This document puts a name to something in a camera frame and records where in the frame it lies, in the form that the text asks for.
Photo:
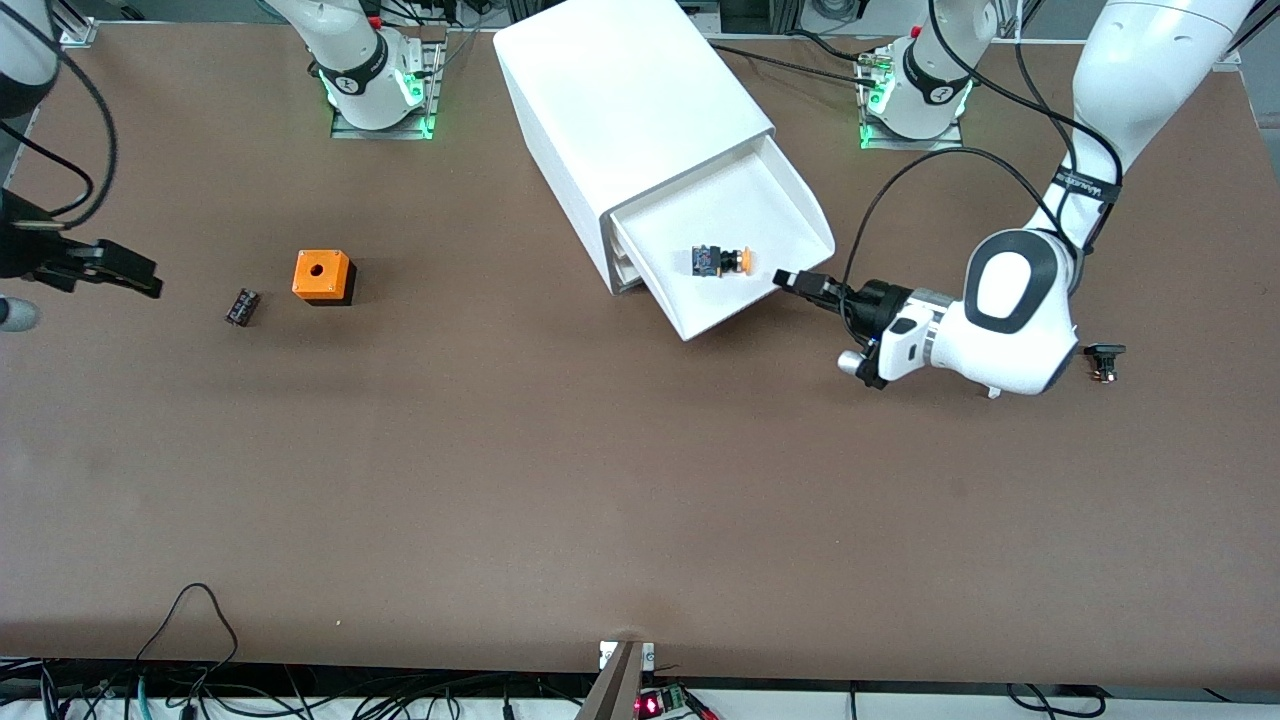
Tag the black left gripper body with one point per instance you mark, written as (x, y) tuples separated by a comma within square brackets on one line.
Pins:
[(878, 302)]

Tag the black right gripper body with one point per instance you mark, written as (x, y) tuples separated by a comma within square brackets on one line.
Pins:
[(28, 256)]

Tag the orange push button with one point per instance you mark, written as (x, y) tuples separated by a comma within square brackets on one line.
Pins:
[(720, 261)]

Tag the white drawer holding button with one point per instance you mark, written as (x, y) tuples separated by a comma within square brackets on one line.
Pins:
[(740, 210)]

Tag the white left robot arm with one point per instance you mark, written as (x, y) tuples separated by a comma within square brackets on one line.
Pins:
[(1010, 320)]

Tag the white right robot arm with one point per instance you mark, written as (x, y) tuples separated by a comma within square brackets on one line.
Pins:
[(350, 60)]

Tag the white lowest drawer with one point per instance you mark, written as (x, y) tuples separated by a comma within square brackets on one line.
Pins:
[(630, 282)]

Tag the white middle drawer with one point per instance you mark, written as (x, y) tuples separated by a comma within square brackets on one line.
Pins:
[(626, 260)]

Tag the white drawer cabinet housing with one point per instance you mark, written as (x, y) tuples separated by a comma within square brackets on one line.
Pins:
[(620, 90)]

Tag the small black terminal block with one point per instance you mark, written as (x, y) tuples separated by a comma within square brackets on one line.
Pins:
[(242, 306)]

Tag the orange box with hole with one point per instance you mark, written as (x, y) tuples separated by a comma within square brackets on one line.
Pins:
[(320, 275)]

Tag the black part with brass contacts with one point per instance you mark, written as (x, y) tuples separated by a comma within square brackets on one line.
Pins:
[(1104, 355)]

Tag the circuit board with red light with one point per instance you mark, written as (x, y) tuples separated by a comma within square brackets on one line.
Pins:
[(660, 703)]

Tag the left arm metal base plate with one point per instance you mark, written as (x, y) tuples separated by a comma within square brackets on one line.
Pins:
[(872, 135)]

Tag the aluminium frame profile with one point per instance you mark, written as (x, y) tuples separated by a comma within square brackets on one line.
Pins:
[(1228, 55), (72, 25)]

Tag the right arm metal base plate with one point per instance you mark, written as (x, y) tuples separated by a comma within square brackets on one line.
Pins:
[(420, 115)]

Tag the metal camera post bracket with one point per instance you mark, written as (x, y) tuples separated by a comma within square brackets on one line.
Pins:
[(615, 680)]

